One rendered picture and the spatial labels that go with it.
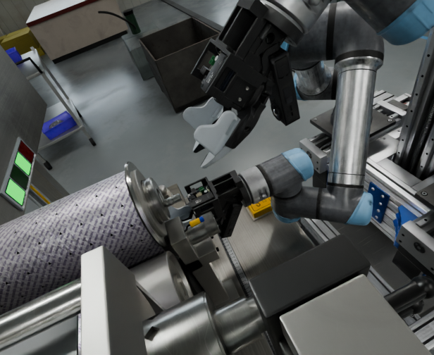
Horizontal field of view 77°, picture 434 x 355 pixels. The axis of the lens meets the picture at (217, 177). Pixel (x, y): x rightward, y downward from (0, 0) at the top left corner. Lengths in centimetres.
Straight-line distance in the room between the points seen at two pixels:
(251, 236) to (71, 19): 622
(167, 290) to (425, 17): 45
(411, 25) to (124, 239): 45
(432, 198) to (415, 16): 66
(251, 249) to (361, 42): 54
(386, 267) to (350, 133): 99
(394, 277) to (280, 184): 103
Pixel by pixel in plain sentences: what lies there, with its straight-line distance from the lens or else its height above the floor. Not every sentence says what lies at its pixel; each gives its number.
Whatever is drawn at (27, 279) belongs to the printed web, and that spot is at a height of 127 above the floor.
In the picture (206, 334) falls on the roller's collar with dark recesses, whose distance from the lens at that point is 21.
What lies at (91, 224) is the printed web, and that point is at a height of 130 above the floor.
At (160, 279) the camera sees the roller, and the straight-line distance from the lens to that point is 39.
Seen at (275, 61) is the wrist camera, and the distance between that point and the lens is 38.
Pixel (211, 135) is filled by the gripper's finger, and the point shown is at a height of 134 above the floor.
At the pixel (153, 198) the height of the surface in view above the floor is 128.
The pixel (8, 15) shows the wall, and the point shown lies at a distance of 918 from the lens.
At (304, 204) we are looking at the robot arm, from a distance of 65.
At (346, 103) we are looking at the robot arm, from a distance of 66.
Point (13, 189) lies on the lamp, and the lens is 83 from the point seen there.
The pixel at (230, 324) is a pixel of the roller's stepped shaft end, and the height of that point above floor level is 135.
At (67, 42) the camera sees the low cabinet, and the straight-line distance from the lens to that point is 675.
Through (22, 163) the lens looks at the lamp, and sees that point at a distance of 92.
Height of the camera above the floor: 156
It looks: 44 degrees down
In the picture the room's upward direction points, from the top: 20 degrees counter-clockwise
